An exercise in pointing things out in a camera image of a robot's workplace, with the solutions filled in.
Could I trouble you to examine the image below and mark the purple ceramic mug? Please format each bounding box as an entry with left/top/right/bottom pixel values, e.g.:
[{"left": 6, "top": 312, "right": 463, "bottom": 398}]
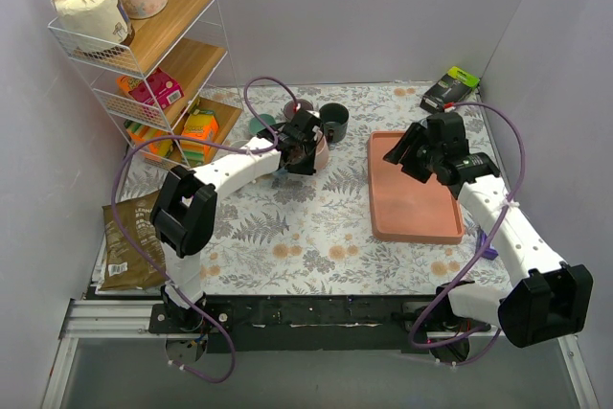
[{"left": 283, "top": 99, "right": 313, "bottom": 121}]

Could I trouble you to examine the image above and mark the dark grey mug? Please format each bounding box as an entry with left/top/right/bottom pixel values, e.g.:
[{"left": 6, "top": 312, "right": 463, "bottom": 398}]
[{"left": 319, "top": 102, "right": 350, "bottom": 144}]

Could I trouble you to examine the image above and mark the terracotta pink tray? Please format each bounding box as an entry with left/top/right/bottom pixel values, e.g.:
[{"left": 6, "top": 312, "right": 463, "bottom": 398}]
[{"left": 367, "top": 131, "right": 465, "bottom": 245}]

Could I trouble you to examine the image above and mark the brown snack bag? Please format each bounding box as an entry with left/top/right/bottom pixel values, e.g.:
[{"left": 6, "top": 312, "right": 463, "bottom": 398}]
[{"left": 98, "top": 188, "right": 169, "bottom": 291}]

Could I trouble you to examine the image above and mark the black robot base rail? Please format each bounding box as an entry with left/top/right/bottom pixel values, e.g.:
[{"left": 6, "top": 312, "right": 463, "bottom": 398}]
[{"left": 148, "top": 291, "right": 489, "bottom": 355}]

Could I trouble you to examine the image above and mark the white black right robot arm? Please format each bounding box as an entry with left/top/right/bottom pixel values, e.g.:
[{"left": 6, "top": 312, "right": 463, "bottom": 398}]
[{"left": 383, "top": 112, "right": 593, "bottom": 348}]

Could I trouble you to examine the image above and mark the orange sponge box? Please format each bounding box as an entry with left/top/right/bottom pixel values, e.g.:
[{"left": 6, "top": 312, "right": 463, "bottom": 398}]
[{"left": 179, "top": 109, "right": 219, "bottom": 163}]

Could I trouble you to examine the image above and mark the white wire wooden shelf rack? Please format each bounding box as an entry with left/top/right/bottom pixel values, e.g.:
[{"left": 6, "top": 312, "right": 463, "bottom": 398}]
[{"left": 48, "top": 0, "right": 243, "bottom": 146}]

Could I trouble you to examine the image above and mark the green ceramic mug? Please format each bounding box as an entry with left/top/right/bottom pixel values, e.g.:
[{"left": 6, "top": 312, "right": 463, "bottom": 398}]
[{"left": 248, "top": 114, "right": 276, "bottom": 136}]

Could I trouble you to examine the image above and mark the purple small packet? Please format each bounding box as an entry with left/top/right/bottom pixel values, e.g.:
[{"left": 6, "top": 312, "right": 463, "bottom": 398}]
[{"left": 475, "top": 229, "right": 498, "bottom": 261}]

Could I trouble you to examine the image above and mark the orange yellow sponge pack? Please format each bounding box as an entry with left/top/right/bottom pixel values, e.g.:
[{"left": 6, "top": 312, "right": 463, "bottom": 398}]
[{"left": 124, "top": 119, "right": 176, "bottom": 161}]

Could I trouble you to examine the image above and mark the peach pink mug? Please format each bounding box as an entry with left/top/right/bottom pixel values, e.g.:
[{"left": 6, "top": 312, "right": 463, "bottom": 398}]
[{"left": 314, "top": 133, "right": 329, "bottom": 173}]

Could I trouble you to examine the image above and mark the beige wrapped paper roll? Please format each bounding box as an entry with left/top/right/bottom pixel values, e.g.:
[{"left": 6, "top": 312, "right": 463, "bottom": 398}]
[{"left": 51, "top": 0, "right": 134, "bottom": 54}]

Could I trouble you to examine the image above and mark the blue white gradient mug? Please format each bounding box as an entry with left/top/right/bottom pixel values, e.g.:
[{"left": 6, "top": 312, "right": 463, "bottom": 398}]
[{"left": 230, "top": 140, "right": 249, "bottom": 149}]

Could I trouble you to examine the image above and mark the pink sponge box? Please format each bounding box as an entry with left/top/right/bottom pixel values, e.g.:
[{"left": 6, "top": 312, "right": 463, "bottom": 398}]
[{"left": 128, "top": 68, "right": 184, "bottom": 109}]

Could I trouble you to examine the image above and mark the black green product box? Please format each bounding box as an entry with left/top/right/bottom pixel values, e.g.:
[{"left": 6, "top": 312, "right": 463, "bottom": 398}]
[{"left": 420, "top": 66, "right": 480, "bottom": 114}]

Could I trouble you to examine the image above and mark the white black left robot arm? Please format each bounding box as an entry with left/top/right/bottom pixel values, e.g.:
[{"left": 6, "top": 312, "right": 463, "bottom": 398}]
[{"left": 150, "top": 109, "right": 324, "bottom": 332}]

